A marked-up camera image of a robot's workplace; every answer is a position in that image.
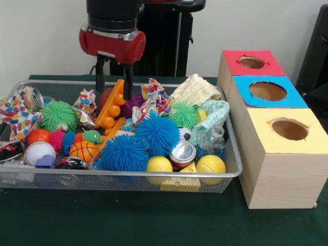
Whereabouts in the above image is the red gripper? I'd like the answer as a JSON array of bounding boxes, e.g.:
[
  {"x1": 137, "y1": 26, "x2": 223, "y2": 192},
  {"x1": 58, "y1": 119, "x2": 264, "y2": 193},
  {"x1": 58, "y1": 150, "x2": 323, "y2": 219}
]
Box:
[{"x1": 78, "y1": 29, "x2": 147, "y2": 101}]

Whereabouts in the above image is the green spiky ball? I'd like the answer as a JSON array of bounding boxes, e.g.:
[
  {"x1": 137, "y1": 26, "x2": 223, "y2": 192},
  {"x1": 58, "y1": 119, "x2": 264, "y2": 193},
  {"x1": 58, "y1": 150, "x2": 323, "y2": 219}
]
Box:
[
  {"x1": 39, "y1": 100, "x2": 78, "y2": 133},
  {"x1": 169, "y1": 100, "x2": 200, "y2": 129}
]

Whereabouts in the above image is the cream knitted cloth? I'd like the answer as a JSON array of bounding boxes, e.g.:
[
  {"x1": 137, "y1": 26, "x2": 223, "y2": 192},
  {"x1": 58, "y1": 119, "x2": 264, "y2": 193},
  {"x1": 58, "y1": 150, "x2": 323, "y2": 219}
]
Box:
[{"x1": 171, "y1": 73, "x2": 221, "y2": 103}]

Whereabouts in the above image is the mint knitted cloth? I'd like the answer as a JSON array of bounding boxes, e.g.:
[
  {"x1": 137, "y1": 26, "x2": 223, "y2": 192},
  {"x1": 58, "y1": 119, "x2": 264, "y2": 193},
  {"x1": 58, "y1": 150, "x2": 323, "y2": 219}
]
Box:
[{"x1": 191, "y1": 99, "x2": 231, "y2": 147}]

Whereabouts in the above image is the silver mesh bin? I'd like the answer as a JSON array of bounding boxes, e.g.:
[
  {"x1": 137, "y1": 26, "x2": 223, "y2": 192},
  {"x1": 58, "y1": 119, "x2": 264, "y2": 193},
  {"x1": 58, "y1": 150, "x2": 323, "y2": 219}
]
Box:
[{"x1": 0, "y1": 79, "x2": 243, "y2": 194}]

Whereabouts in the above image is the wooden box with three holes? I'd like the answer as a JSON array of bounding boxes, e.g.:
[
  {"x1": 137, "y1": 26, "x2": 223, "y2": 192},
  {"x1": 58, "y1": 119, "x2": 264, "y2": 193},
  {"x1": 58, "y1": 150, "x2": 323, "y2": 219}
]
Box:
[{"x1": 216, "y1": 49, "x2": 328, "y2": 210}]

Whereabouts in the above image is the orange plastic block toy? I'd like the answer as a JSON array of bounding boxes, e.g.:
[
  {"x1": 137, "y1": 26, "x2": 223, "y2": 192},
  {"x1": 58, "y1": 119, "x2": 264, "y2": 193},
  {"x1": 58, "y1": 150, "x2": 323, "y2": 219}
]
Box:
[{"x1": 95, "y1": 79, "x2": 133, "y2": 137}]

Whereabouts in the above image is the blue spiky ball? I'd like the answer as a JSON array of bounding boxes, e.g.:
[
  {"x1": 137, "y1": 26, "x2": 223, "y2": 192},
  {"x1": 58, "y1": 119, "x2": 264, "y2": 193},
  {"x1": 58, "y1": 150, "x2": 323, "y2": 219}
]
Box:
[
  {"x1": 135, "y1": 110, "x2": 180, "y2": 151},
  {"x1": 94, "y1": 135, "x2": 150, "y2": 172}
]

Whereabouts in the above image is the dark green table cloth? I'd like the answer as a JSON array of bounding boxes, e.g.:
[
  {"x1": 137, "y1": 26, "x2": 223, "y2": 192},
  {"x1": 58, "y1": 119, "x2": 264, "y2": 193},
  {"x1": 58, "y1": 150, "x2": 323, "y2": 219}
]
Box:
[
  {"x1": 0, "y1": 74, "x2": 328, "y2": 246},
  {"x1": 306, "y1": 83, "x2": 328, "y2": 122}
]

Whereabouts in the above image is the black upright panel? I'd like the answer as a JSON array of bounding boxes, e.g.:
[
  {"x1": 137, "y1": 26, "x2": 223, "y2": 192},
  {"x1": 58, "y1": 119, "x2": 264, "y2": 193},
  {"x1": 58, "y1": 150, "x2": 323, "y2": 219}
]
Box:
[{"x1": 294, "y1": 4, "x2": 328, "y2": 90}]

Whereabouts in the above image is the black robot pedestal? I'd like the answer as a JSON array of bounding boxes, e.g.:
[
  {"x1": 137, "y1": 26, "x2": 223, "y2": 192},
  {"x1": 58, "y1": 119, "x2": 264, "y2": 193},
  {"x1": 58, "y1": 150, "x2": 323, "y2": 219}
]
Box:
[{"x1": 109, "y1": 0, "x2": 207, "y2": 77}]

